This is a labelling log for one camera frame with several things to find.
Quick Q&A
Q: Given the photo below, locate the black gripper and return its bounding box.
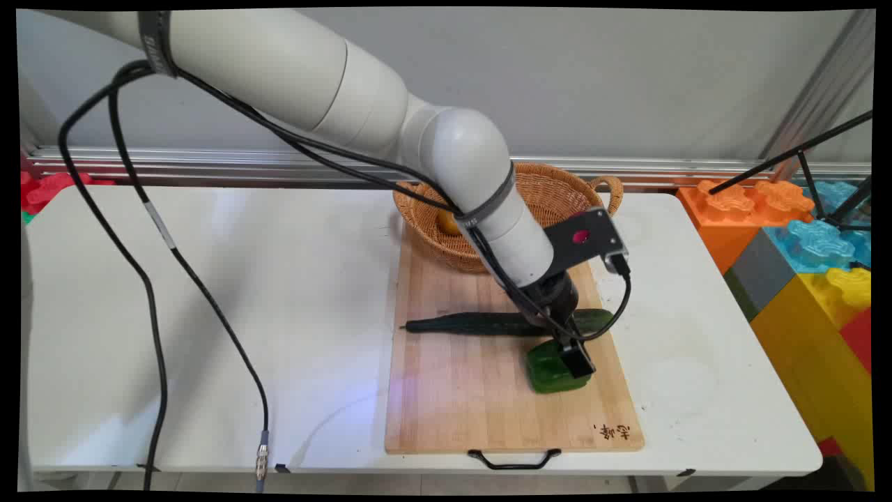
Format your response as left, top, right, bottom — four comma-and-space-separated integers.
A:
519, 272, 597, 381

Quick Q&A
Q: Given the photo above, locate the green bell pepper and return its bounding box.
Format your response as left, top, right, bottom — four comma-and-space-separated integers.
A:
525, 340, 593, 395

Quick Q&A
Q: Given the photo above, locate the dark green cucumber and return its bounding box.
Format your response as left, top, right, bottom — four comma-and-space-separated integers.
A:
401, 308, 617, 338

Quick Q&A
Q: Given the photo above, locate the bamboo cutting board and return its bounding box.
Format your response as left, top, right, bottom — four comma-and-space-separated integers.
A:
385, 223, 645, 455

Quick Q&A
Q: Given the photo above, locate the woven wicker basket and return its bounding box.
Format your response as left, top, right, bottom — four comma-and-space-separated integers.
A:
392, 162, 624, 274

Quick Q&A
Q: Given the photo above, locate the grey foam block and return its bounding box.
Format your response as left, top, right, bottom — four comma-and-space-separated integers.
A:
723, 229, 797, 321

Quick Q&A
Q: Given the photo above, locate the orange foam block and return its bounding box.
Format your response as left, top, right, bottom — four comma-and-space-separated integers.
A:
677, 179, 816, 274

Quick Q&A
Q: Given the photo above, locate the blue foam block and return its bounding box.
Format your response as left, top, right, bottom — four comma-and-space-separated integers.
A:
763, 181, 872, 274

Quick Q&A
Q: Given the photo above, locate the red foam block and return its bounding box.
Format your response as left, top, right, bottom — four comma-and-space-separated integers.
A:
840, 307, 872, 374

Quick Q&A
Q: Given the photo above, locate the black tripod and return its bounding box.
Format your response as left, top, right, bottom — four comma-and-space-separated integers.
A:
707, 110, 873, 232

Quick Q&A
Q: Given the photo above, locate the red foam puzzle piece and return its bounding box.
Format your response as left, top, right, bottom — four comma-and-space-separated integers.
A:
21, 171, 116, 215

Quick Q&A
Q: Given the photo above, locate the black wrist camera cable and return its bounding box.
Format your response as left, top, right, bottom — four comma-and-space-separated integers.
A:
460, 209, 633, 344

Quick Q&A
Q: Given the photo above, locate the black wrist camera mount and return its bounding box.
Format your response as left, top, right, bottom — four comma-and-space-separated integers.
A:
543, 206, 629, 274

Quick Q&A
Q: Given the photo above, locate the aluminium frame post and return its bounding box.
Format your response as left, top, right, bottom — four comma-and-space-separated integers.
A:
760, 10, 875, 182

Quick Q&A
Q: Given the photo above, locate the black cable with silver connector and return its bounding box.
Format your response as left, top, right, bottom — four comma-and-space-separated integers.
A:
108, 66, 272, 493

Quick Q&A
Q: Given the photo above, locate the aluminium rail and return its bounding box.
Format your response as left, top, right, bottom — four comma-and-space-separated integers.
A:
24, 145, 872, 190

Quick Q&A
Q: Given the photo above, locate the thick black cable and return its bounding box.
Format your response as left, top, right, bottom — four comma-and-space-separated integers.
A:
58, 59, 171, 491

